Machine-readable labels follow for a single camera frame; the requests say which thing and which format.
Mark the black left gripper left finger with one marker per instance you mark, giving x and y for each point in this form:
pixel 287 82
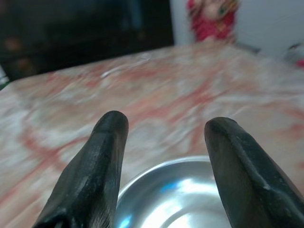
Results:
pixel 95 171

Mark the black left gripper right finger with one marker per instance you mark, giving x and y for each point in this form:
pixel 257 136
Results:
pixel 249 180

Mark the shiny steel bowl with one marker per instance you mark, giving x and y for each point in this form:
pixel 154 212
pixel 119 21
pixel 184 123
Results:
pixel 173 197

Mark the floral plastic tablecloth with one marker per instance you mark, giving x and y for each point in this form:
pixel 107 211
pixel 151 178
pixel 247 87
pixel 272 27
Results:
pixel 152 95

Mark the dark wooden cabinet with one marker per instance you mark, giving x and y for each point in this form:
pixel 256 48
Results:
pixel 83 33

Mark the red dressed doll figure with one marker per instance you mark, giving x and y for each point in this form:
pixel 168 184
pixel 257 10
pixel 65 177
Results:
pixel 213 20

